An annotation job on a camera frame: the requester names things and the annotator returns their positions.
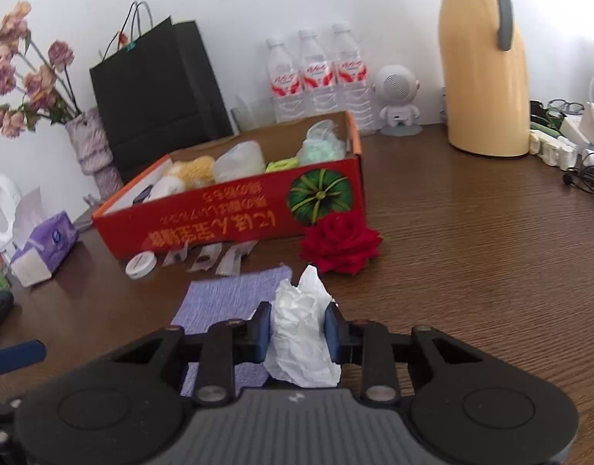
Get glass cup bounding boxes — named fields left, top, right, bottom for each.
left=231, top=96, right=276, bottom=132

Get white power strip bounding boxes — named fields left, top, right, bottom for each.
left=529, top=129, right=592, bottom=171

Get purple cloth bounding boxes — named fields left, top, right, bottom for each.
left=169, top=264, right=294, bottom=398

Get dried pink flowers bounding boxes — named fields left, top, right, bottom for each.
left=0, top=1, right=81, bottom=140

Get black earphones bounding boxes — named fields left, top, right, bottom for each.
left=563, top=166, right=594, bottom=195

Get right water bottle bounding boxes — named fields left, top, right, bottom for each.
left=332, top=23, right=377, bottom=136

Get translucent plastic bottle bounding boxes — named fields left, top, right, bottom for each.
left=213, top=141, right=266, bottom=183

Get green plastic bag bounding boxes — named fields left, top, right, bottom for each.
left=296, top=119, right=346, bottom=166

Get water bottle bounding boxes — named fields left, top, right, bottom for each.
left=332, top=23, right=377, bottom=136
left=298, top=28, right=339, bottom=114
left=266, top=37, right=305, bottom=122

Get black paper bag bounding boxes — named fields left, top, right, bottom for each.
left=90, top=18, right=233, bottom=183

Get purple tissue pack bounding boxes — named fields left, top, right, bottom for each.
left=10, top=188, right=78, bottom=288

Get yellow plush toy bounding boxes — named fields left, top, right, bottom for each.
left=164, top=155, right=215, bottom=190

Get red rose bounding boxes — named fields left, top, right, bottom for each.
left=300, top=211, right=383, bottom=276

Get white tissue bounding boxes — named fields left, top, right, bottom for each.
left=264, top=265, right=341, bottom=388

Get red cardboard box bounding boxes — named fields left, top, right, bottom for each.
left=92, top=111, right=365, bottom=259

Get knitted purple vase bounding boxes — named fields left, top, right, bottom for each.
left=65, top=107, right=122, bottom=200

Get white jug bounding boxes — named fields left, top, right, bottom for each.
left=0, top=174, right=21, bottom=251

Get middle water bottle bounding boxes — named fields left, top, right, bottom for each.
left=298, top=28, right=339, bottom=114

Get white tape roll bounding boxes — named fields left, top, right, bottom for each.
left=124, top=251, right=157, bottom=280

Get yellow thermos jug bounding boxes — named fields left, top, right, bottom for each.
left=439, top=0, right=530, bottom=157

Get eyeglasses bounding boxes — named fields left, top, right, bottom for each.
left=548, top=98, right=585, bottom=115

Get white robot figurine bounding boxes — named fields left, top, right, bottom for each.
left=372, top=64, right=422, bottom=136

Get small wrapper packets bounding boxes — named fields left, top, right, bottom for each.
left=186, top=240, right=258, bottom=277

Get left water bottle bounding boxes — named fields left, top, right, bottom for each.
left=266, top=37, right=305, bottom=122

